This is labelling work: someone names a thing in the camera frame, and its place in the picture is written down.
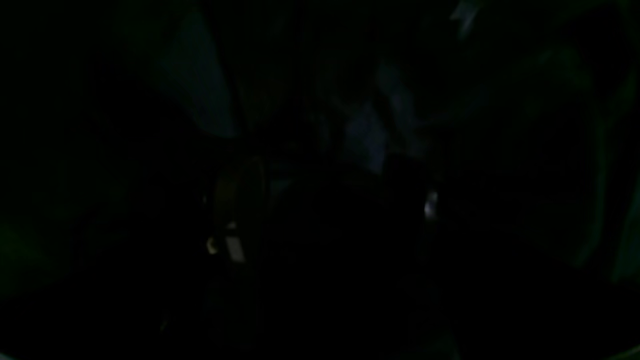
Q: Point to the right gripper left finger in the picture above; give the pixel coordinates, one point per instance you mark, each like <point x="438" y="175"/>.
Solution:
<point x="236" y="218"/>

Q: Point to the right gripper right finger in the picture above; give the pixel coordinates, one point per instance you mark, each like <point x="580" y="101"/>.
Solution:
<point x="429" y="279"/>

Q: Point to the dark navy t-shirt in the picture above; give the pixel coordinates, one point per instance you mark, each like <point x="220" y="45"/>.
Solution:
<point x="519" y="118"/>

